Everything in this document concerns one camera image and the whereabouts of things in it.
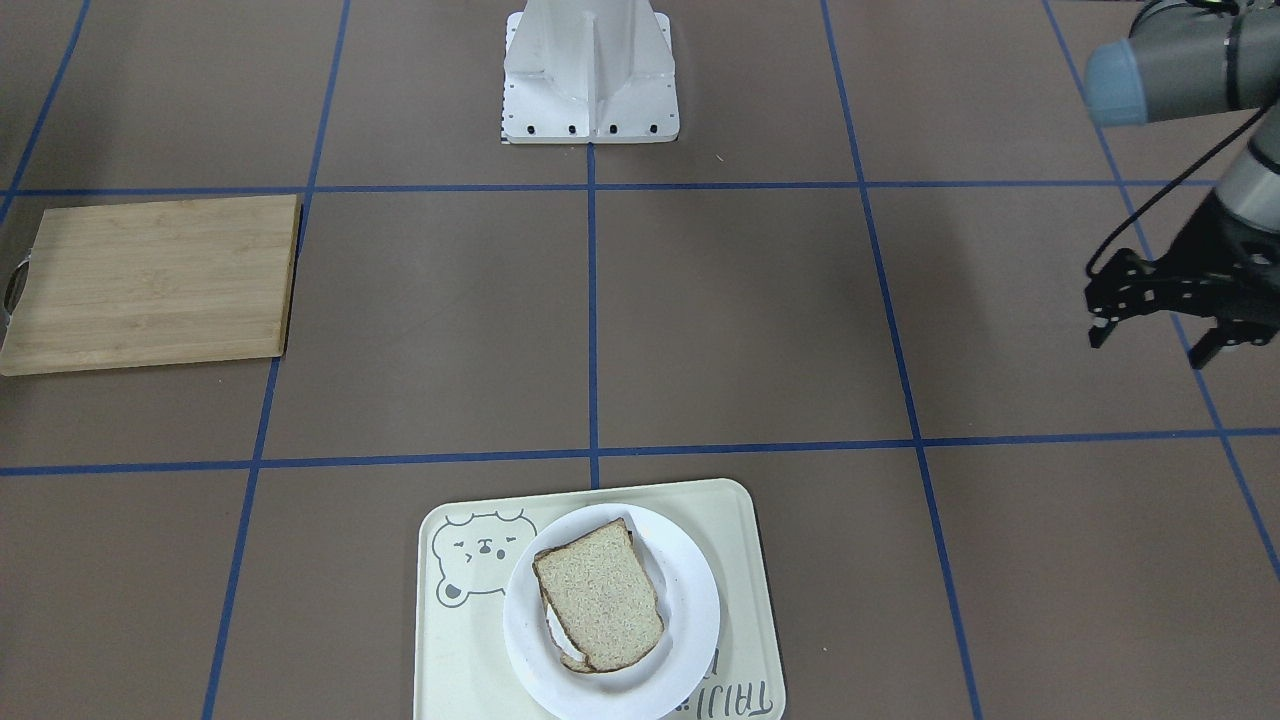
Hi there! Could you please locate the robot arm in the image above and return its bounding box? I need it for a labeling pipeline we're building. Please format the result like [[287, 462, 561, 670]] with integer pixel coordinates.
[[1083, 1, 1279, 370]]

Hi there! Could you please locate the cream bear tray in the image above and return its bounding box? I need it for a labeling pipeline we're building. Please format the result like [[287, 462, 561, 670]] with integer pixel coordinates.
[[413, 478, 787, 719]]

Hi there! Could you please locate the white round plate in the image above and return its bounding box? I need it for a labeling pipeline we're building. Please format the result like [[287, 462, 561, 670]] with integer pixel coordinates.
[[503, 502, 721, 719]]

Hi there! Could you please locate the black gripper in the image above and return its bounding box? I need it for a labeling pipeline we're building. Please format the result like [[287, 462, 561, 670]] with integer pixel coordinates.
[[1085, 193, 1279, 370]]

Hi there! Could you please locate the metal cutting board handle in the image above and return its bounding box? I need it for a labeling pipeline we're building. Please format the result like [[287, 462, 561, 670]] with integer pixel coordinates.
[[1, 251, 32, 327]]

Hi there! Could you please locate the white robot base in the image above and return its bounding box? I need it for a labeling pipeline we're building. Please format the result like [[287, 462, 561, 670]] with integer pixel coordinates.
[[500, 1, 681, 145]]

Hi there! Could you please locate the bamboo cutting board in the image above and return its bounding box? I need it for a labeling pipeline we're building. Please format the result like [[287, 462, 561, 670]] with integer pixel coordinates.
[[3, 193, 302, 377]]

